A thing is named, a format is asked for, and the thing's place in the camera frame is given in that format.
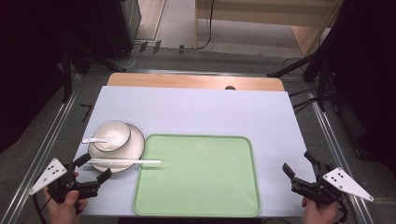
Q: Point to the white bowl with dark rim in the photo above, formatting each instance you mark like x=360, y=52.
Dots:
x=110, y=129

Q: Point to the black metal stand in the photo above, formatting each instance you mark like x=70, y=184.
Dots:
x=320, y=62
x=67, y=71

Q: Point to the black cabinet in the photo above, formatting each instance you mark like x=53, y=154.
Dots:
x=118, y=28

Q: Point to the green tray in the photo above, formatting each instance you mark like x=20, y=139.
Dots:
x=199, y=177

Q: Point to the aluminium rail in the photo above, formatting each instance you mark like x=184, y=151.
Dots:
x=40, y=155
x=193, y=72
x=339, y=155

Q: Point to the white spoon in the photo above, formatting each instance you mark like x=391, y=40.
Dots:
x=113, y=140

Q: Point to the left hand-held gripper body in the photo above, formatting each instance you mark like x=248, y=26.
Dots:
x=56, y=174

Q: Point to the light wooden shelf unit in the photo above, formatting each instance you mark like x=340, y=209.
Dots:
x=264, y=9

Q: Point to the person's left hand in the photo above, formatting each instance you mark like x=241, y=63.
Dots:
x=63, y=211

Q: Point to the white board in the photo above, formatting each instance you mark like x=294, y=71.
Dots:
x=193, y=109

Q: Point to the person's right hand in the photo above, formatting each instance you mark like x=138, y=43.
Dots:
x=319, y=214

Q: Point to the wooden table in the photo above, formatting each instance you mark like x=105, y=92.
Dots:
x=174, y=80

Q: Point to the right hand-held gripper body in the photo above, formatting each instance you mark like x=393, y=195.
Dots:
x=342, y=182

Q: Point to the white plate with dark rim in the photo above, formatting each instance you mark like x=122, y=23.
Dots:
x=134, y=149

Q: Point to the white chopstick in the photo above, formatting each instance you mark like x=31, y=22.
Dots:
x=124, y=160

